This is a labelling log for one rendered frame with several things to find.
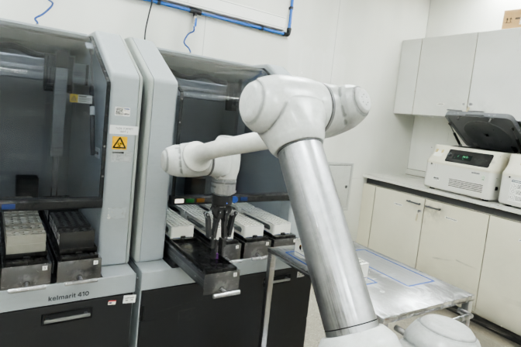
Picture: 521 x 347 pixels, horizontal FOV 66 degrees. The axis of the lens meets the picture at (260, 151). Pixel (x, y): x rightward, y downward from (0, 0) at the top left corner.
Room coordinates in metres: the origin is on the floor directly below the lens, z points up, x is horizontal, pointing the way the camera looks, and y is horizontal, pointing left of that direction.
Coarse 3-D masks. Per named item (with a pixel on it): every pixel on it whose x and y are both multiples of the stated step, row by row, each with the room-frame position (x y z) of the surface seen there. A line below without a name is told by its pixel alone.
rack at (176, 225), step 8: (168, 208) 1.86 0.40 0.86; (168, 216) 1.73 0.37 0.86; (176, 216) 1.74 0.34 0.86; (168, 224) 1.61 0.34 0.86; (176, 224) 1.64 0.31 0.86; (184, 224) 1.64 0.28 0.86; (192, 224) 1.65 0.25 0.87; (168, 232) 1.60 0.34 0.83; (176, 232) 1.59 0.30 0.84; (184, 232) 1.61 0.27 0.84; (192, 232) 1.63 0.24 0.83
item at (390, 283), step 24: (288, 264) 1.46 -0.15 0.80; (384, 264) 1.53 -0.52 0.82; (264, 288) 1.58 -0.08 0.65; (384, 288) 1.29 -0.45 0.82; (408, 288) 1.31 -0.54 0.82; (432, 288) 1.34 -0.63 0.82; (456, 288) 1.36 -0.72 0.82; (264, 312) 1.57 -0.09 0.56; (384, 312) 1.12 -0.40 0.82; (408, 312) 1.14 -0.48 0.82; (264, 336) 1.57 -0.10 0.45
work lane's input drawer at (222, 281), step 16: (176, 240) 1.57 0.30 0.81; (192, 240) 1.61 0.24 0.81; (176, 256) 1.48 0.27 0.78; (192, 256) 1.44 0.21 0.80; (208, 256) 1.46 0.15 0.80; (192, 272) 1.35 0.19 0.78; (208, 272) 1.29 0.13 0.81; (224, 272) 1.32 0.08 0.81; (208, 288) 1.29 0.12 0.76; (224, 288) 1.32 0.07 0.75
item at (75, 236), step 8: (64, 232) 1.33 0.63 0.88; (72, 232) 1.35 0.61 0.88; (80, 232) 1.36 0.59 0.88; (88, 232) 1.38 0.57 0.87; (64, 240) 1.33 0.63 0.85; (72, 240) 1.35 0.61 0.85; (80, 240) 1.36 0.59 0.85; (88, 240) 1.38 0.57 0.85; (64, 248) 1.34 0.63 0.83; (72, 248) 1.35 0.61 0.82
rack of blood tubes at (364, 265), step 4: (296, 240) 1.53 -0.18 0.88; (296, 244) 1.53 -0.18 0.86; (300, 244) 1.51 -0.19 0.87; (296, 248) 1.53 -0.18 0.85; (300, 252) 1.51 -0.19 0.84; (300, 256) 1.50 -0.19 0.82; (304, 256) 1.48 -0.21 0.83; (360, 260) 1.38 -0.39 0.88; (364, 264) 1.33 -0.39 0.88; (368, 264) 1.34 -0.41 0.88; (364, 268) 1.33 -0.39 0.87; (364, 272) 1.33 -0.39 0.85; (364, 276) 1.33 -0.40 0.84
